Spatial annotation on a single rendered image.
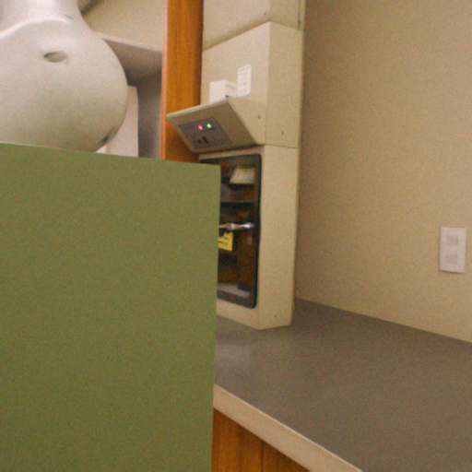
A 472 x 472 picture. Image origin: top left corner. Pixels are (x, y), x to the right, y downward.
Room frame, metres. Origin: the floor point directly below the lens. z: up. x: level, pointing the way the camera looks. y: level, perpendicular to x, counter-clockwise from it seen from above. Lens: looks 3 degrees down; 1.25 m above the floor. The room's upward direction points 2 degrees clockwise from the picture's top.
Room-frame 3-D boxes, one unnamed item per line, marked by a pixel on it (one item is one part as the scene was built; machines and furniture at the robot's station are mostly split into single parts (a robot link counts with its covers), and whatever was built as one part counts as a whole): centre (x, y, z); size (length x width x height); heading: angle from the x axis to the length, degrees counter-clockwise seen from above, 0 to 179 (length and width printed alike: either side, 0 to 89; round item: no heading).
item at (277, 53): (1.42, -0.06, 1.33); 0.32 x 0.25 x 0.77; 36
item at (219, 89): (1.27, 0.06, 1.54); 0.05 x 0.05 x 0.06; 55
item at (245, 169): (1.34, 0.05, 1.19); 0.30 x 0.01 x 0.40; 36
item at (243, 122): (1.31, 0.09, 1.46); 0.32 x 0.11 x 0.10; 36
